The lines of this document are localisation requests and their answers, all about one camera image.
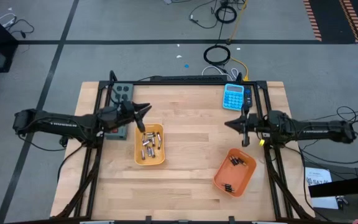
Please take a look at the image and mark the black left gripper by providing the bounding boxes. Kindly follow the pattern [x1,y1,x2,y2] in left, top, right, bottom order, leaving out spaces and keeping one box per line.
[116,100,152,134]

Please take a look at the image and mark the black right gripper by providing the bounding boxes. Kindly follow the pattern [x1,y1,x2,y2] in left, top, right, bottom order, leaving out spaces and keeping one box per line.
[224,106,266,147]

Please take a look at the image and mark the orange plastic tray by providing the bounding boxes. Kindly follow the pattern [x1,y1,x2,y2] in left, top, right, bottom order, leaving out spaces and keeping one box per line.
[213,148,257,198]

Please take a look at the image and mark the yellow plastic tray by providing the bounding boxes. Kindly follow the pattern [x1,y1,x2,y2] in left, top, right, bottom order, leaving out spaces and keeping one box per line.
[134,123,167,166]

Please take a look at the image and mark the grey power strip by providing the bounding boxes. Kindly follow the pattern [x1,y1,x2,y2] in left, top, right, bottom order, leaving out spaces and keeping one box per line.
[104,83,135,141]

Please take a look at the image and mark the blue calculator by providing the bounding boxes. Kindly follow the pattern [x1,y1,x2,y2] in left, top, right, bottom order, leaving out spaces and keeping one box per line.
[222,83,246,112]

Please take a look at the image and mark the small black remote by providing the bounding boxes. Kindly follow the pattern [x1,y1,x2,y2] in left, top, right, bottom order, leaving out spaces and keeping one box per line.
[244,85,254,108]

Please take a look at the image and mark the long black box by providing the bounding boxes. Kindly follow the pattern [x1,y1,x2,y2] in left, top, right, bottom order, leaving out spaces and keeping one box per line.
[149,75,228,83]

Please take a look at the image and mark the white printed paper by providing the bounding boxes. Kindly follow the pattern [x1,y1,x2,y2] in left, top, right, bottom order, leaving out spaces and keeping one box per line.
[305,167,339,210]

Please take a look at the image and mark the black bar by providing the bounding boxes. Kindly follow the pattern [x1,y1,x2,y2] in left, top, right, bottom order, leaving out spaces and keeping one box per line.
[308,174,358,198]

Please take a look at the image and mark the black mat orange striped edges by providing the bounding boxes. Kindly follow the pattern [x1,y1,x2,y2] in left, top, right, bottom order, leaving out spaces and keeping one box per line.
[302,0,358,44]

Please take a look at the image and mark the dark grey side table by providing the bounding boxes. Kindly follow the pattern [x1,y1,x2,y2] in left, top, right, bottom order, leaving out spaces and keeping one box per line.
[301,161,358,224]

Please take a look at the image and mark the black metal table frame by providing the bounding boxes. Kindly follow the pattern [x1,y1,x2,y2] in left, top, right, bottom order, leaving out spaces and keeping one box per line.
[53,70,316,224]

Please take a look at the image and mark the white cable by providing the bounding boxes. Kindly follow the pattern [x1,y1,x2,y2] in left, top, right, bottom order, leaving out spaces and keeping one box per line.
[0,12,17,28]
[201,65,239,81]

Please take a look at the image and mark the coiled black cable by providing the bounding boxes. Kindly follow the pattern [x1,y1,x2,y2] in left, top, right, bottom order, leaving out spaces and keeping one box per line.
[203,44,232,67]
[214,4,239,25]

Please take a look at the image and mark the thin black cable bundle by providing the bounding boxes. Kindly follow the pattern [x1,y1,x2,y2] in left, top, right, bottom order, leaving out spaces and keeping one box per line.
[293,105,358,133]

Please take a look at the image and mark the black cable with plug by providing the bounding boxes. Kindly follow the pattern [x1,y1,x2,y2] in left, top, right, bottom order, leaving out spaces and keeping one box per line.
[188,0,221,30]
[4,18,35,40]

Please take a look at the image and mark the yellow cable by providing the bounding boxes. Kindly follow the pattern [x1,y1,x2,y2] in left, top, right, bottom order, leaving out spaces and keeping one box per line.
[227,0,250,82]

